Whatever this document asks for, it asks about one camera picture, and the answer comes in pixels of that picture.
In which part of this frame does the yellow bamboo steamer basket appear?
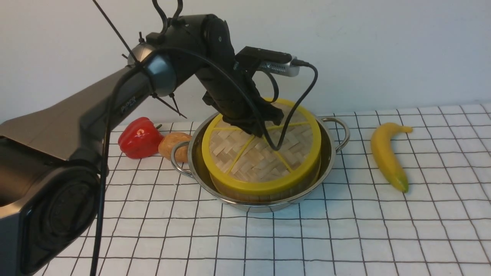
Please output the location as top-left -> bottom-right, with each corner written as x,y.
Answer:
210,159 -> 321,203

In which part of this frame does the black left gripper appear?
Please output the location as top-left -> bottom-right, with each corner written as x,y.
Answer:
195,57 -> 284,137

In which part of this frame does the yellow woven bamboo steamer lid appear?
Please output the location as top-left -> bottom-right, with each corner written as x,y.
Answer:
201,106 -> 321,181

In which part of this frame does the red bell pepper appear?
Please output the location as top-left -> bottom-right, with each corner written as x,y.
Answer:
118,117 -> 164,159

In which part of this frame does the stainless steel pot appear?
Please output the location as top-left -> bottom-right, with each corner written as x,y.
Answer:
170,112 -> 351,213

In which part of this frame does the white checkered tablecloth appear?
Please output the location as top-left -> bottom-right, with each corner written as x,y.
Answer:
35,103 -> 491,276

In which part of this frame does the yellow banana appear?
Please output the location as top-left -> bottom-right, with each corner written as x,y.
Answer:
370,122 -> 413,193

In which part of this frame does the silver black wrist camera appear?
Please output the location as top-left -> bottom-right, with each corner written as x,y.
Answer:
235,46 -> 300,77

